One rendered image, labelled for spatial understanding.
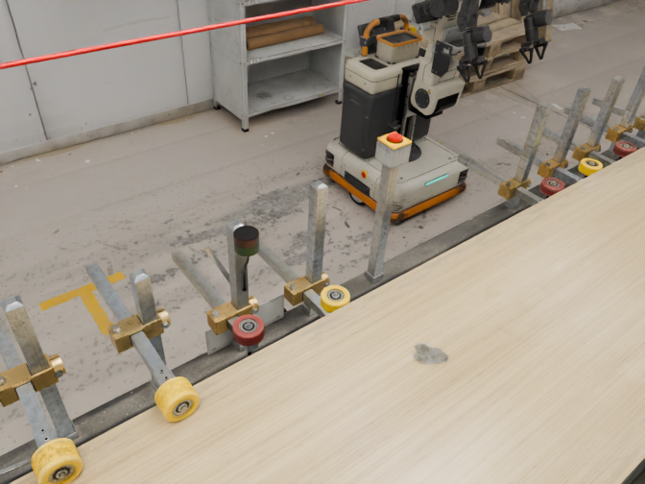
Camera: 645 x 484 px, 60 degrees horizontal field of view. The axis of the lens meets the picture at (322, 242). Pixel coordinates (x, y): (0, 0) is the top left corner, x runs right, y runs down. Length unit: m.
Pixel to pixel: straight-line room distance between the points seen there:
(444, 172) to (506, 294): 1.78
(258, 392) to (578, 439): 0.71
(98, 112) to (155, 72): 0.47
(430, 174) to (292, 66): 1.88
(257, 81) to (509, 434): 3.69
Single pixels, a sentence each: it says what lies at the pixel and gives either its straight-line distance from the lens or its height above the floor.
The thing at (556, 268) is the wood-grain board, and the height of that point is 0.90.
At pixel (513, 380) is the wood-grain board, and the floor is 0.90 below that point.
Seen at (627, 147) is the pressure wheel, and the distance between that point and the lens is 2.60.
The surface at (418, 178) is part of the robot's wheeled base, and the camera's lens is 3.23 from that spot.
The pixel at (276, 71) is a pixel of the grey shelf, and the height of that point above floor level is 0.17.
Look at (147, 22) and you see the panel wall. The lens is 4.06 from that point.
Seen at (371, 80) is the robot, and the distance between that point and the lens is 3.08.
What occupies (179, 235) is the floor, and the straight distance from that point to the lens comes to 3.20.
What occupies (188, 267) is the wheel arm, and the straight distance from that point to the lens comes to 1.69.
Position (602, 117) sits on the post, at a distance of 2.65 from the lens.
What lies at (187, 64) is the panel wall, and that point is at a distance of 4.26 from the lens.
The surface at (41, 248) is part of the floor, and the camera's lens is 3.30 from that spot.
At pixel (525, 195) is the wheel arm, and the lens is 2.26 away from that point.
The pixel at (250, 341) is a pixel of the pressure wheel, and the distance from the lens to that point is 1.43.
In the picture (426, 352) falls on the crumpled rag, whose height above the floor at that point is 0.91.
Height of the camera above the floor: 1.98
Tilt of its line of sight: 39 degrees down
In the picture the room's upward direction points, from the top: 4 degrees clockwise
